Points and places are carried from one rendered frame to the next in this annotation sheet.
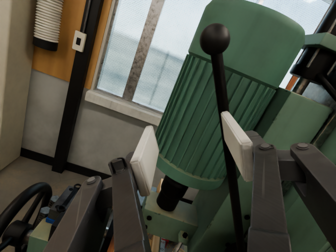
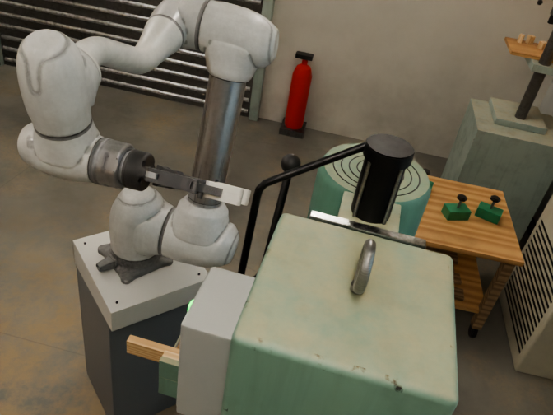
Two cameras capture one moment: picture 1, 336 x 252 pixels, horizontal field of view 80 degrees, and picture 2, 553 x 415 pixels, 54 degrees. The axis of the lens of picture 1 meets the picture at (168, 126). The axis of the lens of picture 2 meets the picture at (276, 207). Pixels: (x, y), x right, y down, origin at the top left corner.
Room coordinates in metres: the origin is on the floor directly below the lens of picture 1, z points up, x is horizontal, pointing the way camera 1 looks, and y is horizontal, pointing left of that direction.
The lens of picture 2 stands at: (0.43, -0.81, 1.93)
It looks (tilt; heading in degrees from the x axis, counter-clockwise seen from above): 36 degrees down; 103
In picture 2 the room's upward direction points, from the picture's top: 10 degrees clockwise
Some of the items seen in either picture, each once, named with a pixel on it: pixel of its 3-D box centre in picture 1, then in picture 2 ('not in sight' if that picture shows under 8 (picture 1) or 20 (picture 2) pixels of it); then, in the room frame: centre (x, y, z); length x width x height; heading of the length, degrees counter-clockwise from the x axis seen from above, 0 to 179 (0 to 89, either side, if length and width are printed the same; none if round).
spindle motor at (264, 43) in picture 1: (215, 101); (353, 246); (0.40, -0.07, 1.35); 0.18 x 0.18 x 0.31
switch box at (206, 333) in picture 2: not in sight; (216, 346); (0.29, -0.40, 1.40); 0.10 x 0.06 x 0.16; 95
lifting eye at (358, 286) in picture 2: not in sight; (364, 268); (0.43, -0.36, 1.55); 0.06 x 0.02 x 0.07; 95
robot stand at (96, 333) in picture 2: not in sight; (136, 336); (-0.27, 0.37, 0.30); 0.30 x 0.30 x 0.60; 53
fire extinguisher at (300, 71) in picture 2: not in sight; (299, 94); (-0.36, 2.79, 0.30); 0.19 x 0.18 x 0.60; 98
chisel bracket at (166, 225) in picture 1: (166, 219); not in sight; (0.40, -0.09, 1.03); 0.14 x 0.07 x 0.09; 95
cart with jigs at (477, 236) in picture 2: not in sight; (429, 242); (0.71, 1.47, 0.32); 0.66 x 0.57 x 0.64; 9
